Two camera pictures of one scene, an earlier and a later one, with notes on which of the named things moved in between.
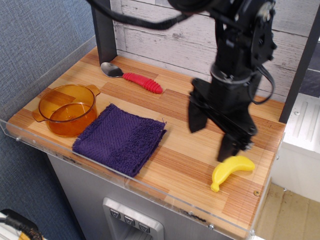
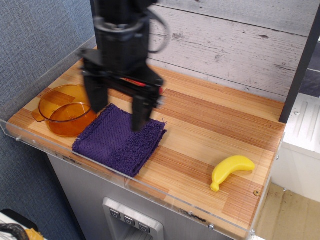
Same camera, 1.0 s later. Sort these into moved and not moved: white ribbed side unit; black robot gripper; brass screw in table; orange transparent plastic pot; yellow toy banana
Moved: black robot gripper
Not moved: brass screw in table; white ribbed side unit; yellow toy banana; orange transparent plastic pot
